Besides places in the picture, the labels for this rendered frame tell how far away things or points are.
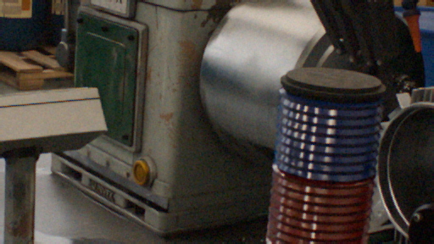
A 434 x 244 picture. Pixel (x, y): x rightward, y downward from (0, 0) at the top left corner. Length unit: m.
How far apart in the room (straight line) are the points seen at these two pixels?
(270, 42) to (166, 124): 0.23
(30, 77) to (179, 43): 4.45
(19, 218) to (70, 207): 0.49
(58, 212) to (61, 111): 0.50
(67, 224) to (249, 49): 0.40
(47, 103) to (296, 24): 0.37
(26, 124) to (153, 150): 0.45
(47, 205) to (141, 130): 0.20
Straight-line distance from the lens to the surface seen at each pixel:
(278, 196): 0.61
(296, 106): 0.59
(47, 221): 1.57
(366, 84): 0.60
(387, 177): 1.23
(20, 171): 1.13
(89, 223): 1.57
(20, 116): 1.10
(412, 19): 1.29
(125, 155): 1.58
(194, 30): 1.45
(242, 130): 1.38
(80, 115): 1.13
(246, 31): 1.38
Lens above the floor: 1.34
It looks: 13 degrees down
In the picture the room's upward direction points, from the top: 4 degrees clockwise
